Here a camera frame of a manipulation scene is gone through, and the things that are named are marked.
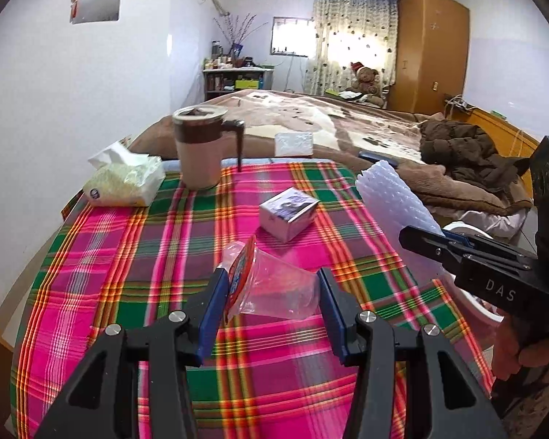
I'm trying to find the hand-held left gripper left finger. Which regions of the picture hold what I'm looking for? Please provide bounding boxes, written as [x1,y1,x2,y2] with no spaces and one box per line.
[34,267,232,439]

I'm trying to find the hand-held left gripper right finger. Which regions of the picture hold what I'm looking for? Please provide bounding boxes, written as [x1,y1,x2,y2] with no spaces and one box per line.
[317,267,508,439]

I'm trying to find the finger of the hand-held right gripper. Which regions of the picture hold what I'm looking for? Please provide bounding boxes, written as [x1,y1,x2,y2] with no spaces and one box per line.
[444,233,531,261]
[399,225,467,275]

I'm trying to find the clear plastic cup red lid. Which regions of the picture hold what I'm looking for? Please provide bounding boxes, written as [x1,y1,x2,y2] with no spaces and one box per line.
[217,234,323,323]

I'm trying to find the person's right hand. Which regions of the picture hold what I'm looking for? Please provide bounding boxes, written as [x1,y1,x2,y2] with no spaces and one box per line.
[492,313,549,381]

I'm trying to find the dark smartphone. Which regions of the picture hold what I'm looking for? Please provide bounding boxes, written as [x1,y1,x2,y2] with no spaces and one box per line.
[359,151,399,168]

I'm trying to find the brown padded jacket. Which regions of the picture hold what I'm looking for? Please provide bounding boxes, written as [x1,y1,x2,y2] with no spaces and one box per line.
[418,119,531,202]

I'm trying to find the plaid tablecloth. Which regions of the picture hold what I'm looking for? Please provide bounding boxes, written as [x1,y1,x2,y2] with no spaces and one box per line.
[10,161,495,439]

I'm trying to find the small grey box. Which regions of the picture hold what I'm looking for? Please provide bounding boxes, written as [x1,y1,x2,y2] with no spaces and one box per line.
[259,187,320,243]

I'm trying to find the wooden headboard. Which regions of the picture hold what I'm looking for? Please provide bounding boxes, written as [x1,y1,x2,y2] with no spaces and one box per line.
[467,107,545,156]

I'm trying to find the soft tissue pack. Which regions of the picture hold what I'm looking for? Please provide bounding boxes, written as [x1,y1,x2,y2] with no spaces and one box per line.
[81,141,166,207]

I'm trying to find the pink mug with brown lid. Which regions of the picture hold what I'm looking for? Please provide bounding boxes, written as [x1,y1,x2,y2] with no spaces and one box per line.
[171,105,245,190]

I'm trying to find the white packet on bed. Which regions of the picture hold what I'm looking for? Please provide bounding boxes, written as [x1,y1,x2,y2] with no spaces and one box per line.
[274,132,314,158]

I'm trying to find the teddy bear with red hat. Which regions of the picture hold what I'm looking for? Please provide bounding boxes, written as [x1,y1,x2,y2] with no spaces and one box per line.
[345,61,387,108]

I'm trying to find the brown printed blanket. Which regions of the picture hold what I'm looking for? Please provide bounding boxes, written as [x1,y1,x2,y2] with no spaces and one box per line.
[128,89,534,218]

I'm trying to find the wooden wardrobe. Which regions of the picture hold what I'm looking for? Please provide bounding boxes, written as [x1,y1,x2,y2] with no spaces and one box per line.
[386,0,471,115]

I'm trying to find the white shelf table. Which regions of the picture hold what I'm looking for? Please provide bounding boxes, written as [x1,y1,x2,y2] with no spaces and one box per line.
[202,66,273,101]

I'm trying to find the spotted curtain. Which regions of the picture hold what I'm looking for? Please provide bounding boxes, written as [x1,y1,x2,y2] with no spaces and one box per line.
[304,0,400,97]

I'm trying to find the window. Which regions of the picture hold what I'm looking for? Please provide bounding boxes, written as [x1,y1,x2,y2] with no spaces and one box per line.
[271,16,314,58]

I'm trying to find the group of small bottles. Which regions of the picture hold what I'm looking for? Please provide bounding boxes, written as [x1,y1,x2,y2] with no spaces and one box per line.
[203,41,257,70]

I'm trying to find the blue vase with branches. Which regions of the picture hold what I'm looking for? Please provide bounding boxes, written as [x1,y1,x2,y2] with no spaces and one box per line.
[213,11,264,58]

